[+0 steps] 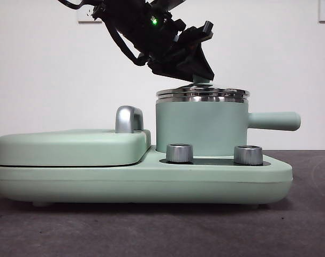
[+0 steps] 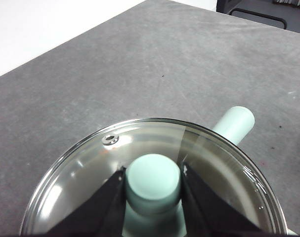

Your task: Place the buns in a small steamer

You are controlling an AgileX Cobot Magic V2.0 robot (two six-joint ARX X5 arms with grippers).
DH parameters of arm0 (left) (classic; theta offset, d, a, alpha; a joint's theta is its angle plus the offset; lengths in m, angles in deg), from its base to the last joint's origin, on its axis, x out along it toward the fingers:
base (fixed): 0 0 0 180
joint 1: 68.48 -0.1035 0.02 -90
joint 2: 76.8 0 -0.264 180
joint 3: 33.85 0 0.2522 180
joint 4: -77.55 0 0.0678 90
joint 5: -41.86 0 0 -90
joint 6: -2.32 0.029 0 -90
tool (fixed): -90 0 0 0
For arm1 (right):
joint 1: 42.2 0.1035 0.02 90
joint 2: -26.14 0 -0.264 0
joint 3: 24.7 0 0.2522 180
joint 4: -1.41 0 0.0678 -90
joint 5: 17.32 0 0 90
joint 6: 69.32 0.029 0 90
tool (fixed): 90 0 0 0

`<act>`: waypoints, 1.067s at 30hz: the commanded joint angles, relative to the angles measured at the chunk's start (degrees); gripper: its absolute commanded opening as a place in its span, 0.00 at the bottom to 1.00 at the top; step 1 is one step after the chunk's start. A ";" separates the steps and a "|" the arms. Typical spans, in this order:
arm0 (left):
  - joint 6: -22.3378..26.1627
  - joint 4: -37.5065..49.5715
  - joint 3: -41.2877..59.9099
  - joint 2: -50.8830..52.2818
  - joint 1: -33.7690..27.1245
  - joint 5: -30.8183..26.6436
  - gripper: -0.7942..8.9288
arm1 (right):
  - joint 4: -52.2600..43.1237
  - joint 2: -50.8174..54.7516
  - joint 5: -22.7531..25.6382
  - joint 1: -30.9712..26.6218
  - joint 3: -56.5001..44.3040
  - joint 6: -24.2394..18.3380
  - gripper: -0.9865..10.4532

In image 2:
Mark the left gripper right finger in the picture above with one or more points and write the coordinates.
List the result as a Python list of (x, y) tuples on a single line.
[(209, 212)]

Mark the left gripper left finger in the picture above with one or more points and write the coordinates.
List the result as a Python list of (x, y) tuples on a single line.
[(98, 212)]

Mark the glass pot lid green knob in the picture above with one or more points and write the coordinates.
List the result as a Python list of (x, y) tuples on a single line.
[(152, 177)]

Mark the mint green breakfast machine base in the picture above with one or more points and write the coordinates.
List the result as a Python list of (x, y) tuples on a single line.
[(293, 233)]

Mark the grey pleated curtain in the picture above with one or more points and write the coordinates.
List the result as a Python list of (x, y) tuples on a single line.
[(290, 1)]

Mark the black metal tube frame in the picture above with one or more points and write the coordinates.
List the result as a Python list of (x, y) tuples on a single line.
[(258, 15)]

